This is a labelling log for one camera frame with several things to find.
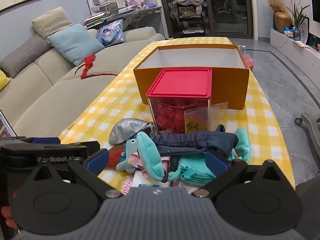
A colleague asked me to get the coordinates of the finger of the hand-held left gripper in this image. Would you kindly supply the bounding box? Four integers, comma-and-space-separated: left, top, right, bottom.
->
61, 141, 101, 158
0, 136, 61, 146

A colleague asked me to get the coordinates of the clear plastic bag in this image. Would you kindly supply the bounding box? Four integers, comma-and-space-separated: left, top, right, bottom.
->
184, 102, 228, 133

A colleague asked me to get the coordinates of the yellow cushion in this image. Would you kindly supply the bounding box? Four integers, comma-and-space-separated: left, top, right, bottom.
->
0, 69, 11, 92

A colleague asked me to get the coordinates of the pink pet bed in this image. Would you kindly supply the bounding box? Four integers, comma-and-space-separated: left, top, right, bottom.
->
175, 0, 206, 6

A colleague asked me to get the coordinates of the dried flower bunch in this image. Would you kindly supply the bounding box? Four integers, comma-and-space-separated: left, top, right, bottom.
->
267, 0, 286, 13

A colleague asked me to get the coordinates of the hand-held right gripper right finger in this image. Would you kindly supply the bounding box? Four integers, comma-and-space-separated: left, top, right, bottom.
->
194, 150, 292, 198

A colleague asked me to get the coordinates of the silver cloth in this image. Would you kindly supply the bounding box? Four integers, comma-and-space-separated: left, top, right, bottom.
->
109, 118, 153, 145

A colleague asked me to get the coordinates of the black shelf cart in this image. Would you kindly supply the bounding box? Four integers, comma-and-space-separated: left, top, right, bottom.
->
172, 0, 207, 36

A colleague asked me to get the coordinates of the blue printed cushion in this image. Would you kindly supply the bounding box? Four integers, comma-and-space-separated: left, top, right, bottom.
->
97, 19, 124, 47

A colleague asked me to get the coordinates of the white low cabinet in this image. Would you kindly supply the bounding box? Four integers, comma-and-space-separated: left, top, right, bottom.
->
270, 28, 320, 81

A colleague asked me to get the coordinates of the black television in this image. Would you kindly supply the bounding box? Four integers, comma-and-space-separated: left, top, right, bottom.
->
309, 0, 320, 23

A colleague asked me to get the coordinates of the picture frame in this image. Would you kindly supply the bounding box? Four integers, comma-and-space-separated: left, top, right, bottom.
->
0, 109, 18, 138

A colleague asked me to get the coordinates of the gold vase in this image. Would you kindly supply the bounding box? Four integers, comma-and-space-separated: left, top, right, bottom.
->
274, 11, 292, 32

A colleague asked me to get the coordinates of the pink basket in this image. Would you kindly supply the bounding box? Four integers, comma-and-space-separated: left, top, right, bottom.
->
244, 55, 255, 72

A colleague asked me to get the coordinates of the person's left hand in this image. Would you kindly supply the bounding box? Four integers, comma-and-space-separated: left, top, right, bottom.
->
0, 205, 18, 230

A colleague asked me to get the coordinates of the grey desk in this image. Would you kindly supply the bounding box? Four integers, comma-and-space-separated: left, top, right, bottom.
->
110, 6, 162, 40

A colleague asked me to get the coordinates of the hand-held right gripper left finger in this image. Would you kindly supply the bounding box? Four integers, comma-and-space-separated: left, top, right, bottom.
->
27, 149, 123, 199

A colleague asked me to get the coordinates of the navy elastic cloth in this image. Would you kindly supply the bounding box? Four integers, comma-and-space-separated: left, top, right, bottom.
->
149, 124, 240, 156

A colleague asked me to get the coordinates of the teal zip pouch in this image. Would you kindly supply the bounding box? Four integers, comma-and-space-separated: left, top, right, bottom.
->
174, 152, 218, 181

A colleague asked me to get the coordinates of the orange cardboard box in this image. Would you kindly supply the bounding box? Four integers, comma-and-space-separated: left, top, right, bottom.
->
133, 44, 250, 110

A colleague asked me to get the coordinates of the beige cushion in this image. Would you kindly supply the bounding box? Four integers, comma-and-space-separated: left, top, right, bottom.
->
32, 7, 73, 40

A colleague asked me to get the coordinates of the grey houndstooth cushion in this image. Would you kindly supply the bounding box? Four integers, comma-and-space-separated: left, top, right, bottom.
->
0, 34, 53, 78

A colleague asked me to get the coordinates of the dark glass sliding door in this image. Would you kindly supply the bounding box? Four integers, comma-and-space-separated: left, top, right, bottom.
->
156, 0, 258, 40

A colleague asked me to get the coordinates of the pile of desk clutter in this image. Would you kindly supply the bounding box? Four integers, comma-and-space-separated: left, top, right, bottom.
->
84, 0, 157, 28

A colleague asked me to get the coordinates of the teal plush slipper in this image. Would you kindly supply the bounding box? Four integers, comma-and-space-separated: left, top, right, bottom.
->
234, 127, 251, 163

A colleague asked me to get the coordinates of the red ribbon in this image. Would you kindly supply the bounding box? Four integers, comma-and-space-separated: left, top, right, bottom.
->
80, 54, 119, 79

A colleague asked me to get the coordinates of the pink tinsel piece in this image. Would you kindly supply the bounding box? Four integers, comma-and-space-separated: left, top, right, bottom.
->
122, 177, 135, 195

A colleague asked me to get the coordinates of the green plant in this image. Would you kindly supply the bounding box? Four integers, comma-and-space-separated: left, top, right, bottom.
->
286, 0, 310, 30

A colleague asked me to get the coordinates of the teal plush dinosaur toy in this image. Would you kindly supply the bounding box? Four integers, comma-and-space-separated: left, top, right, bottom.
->
136, 131, 167, 183

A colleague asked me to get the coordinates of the beige sofa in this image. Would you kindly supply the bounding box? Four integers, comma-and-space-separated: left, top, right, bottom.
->
0, 26, 166, 140

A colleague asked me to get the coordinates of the clear container with red lid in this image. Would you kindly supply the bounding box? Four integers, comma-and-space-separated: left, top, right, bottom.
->
146, 67, 213, 133

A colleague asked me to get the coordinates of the light blue cushion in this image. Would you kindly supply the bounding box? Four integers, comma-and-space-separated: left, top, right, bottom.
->
47, 23, 105, 67

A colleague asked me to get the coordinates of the grey office chair base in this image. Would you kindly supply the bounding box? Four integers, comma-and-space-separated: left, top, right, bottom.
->
295, 112, 320, 141

